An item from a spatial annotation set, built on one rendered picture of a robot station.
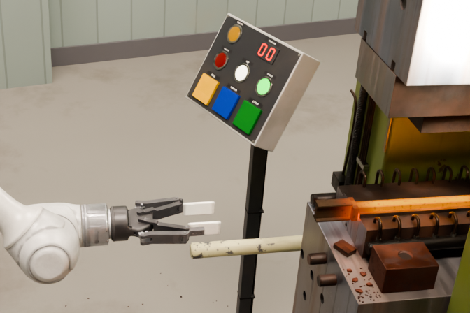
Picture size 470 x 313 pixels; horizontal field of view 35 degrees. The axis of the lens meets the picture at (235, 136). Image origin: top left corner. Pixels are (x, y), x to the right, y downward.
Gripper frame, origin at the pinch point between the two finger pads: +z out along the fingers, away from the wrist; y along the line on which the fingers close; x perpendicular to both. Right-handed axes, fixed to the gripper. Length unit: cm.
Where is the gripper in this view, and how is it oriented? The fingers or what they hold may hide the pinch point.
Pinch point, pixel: (203, 218)
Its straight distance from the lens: 165.3
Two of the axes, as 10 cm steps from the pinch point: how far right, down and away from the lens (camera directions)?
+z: 9.8, -0.4, 2.1
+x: 0.6, -8.7, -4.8
